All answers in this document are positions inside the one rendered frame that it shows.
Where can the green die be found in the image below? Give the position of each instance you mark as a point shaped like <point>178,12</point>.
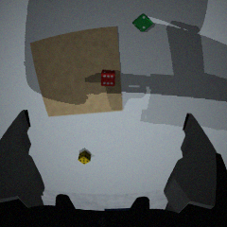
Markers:
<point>142,22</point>

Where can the yellow die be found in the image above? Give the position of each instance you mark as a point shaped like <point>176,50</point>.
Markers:
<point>84,157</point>

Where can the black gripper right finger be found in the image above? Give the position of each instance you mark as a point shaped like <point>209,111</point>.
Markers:
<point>197,186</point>

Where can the dark red die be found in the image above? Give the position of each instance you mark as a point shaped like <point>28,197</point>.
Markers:
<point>107,78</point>

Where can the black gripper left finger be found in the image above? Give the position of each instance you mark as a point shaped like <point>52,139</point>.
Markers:
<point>21,184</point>

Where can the tan mat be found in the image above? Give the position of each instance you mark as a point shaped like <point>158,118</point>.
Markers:
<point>68,69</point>

